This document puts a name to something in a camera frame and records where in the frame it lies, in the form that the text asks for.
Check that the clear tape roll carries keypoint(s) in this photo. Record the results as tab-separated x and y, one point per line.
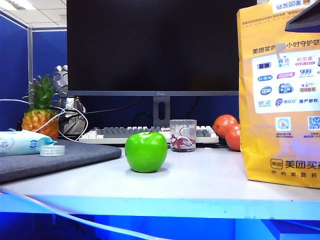
52	150

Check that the plastic pineapple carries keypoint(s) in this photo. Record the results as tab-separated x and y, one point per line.
40	120

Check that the white and grey keyboard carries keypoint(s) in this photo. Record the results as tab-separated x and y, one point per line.
112	132

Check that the black computer monitor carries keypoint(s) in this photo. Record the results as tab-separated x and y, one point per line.
155	47

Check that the grey partition frame post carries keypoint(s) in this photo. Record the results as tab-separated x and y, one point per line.
30	65

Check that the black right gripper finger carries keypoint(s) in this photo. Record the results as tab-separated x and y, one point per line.
306	21

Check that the dark grey fabric pad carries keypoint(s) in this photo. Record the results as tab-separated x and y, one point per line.
75	155

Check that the clear plastic cup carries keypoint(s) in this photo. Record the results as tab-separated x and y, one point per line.
183	136

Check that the orange round fruit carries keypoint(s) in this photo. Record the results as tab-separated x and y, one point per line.
223	123
233	138

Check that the blue wet wipes pack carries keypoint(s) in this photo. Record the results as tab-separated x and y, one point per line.
17	143

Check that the green apple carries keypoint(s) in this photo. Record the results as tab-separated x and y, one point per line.
146	155

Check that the yellow printed paper bag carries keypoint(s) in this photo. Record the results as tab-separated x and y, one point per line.
265	140

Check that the grey monitor stand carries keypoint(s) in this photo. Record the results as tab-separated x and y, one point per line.
156	111

